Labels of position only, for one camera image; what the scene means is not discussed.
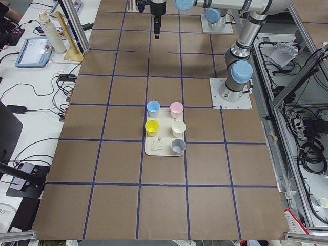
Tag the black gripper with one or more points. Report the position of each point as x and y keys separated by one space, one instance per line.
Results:
x=157 y=7

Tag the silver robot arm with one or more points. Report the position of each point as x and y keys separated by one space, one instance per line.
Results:
x=239 y=69
x=216 y=18

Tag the pink ikea cup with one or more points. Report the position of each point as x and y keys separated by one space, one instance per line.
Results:
x=176 y=109

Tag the yellow ikea cup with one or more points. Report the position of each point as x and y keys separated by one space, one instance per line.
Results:
x=152 y=127

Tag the cream ikea cup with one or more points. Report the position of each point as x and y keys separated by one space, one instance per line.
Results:
x=178 y=128

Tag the grey ikea cup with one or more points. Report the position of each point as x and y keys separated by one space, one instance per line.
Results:
x=178 y=147

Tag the wooden mug tree stand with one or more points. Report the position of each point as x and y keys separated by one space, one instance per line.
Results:
x=73 y=53

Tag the cream insulated bottle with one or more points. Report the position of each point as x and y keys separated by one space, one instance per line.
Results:
x=51 y=33

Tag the cream serving tray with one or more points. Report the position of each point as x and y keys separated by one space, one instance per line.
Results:
x=160 y=145

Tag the crumpled white paper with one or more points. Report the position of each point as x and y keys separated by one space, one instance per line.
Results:
x=283 y=53

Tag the upper blue teach pendant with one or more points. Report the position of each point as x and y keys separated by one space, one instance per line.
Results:
x=35 y=53

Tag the black power brick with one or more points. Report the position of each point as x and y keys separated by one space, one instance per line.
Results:
x=17 y=109

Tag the black monitor stand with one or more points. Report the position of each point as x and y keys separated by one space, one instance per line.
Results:
x=28 y=179

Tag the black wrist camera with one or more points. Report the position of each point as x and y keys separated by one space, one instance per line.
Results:
x=141 y=5

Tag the white wire cup rack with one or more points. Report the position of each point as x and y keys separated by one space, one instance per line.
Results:
x=132 y=6

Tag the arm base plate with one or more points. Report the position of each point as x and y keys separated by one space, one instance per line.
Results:
x=223 y=98
x=217 y=28

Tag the aluminium frame post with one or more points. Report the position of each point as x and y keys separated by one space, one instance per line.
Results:
x=75 y=24

